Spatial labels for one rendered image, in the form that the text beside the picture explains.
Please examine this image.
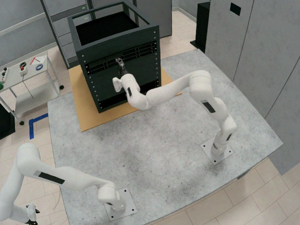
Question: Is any tan flat board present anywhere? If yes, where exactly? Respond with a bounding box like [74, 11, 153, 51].
[69, 65, 173, 132]

